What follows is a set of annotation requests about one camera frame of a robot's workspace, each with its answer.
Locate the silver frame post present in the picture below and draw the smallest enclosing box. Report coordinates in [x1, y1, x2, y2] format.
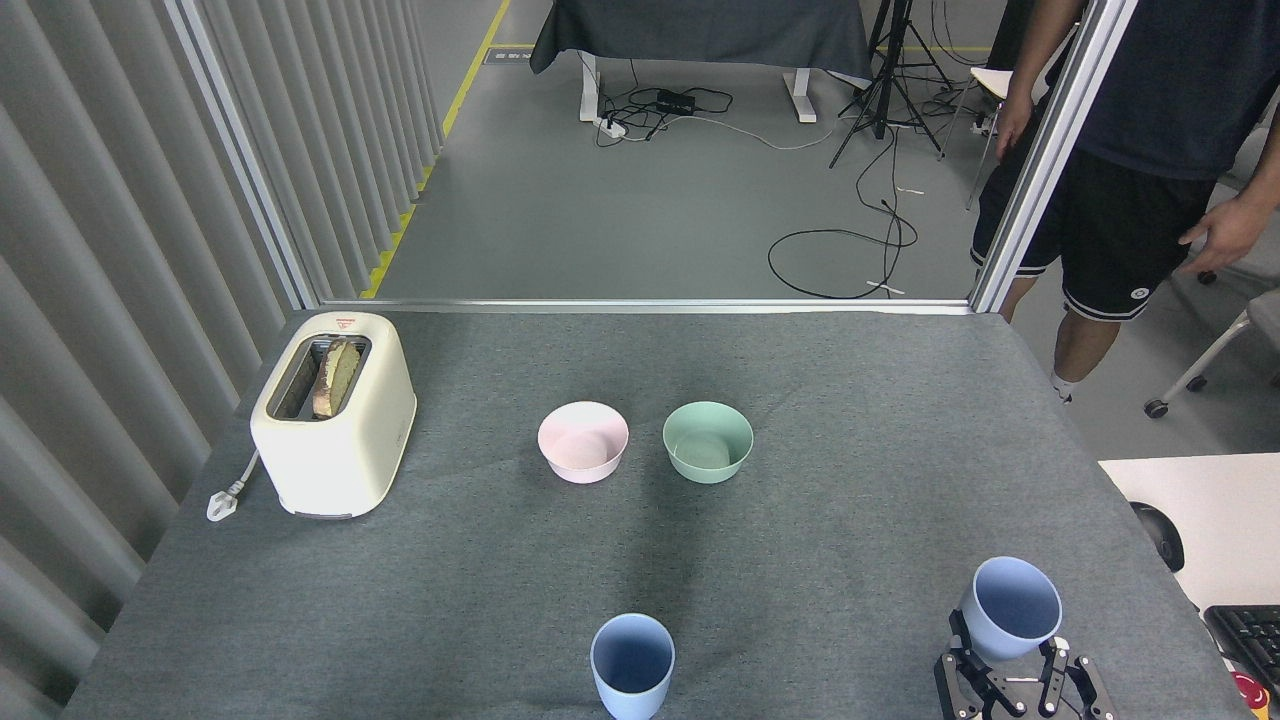
[165, 0, 321, 309]
[968, 0, 1139, 314]

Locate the table with dark cloth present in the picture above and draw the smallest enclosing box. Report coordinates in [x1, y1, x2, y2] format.
[530, 0, 873, 124]

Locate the black tripod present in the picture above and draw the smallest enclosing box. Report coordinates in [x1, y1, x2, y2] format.
[828, 0, 956, 169]

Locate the white chair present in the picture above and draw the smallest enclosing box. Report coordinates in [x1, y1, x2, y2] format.
[940, 65, 1013, 211]

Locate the green bowl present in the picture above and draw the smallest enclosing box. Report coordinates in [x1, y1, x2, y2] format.
[662, 401, 754, 485]

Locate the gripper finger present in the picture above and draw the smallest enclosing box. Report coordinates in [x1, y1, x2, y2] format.
[1036, 638, 1116, 720]
[935, 610, 1026, 720]

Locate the white floor cable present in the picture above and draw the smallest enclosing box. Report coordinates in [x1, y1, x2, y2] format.
[690, 113, 839, 152]

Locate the black cable bundle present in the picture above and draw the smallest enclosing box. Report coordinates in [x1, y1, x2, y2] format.
[595, 60, 736, 148]

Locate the blue plastic cup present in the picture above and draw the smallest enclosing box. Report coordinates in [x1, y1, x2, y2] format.
[590, 613, 676, 720]
[958, 556, 1063, 663]

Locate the silver frame rail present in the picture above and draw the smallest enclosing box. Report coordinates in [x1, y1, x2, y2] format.
[318, 298, 973, 317]

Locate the white toaster power plug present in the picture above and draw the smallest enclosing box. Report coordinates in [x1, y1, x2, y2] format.
[206, 450, 261, 523]

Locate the person's right hand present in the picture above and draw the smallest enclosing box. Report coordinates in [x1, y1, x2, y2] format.
[995, 100, 1033, 161]

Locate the cream toaster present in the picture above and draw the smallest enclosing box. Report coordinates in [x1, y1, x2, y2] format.
[250, 311, 418, 520]

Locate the person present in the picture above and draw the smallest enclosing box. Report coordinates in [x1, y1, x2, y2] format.
[972, 0, 1280, 406]

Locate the person's left hand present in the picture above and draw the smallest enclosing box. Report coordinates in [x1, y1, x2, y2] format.
[1178, 195, 1276, 276]

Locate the white desk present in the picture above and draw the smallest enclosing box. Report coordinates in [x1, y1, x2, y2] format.
[1098, 453, 1280, 613]

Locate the black floor cable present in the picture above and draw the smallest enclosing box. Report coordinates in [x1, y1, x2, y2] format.
[768, 125, 919, 301]

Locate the black computer mouse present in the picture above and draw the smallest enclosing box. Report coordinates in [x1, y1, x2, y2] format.
[1130, 502, 1186, 573]

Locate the black keyboard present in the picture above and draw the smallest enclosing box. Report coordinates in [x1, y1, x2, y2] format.
[1203, 605, 1280, 701]

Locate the bread slice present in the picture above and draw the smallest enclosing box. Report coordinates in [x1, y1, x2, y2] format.
[312, 338, 361, 420]

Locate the pink bowl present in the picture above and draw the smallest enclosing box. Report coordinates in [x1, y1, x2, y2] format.
[537, 401, 630, 485]

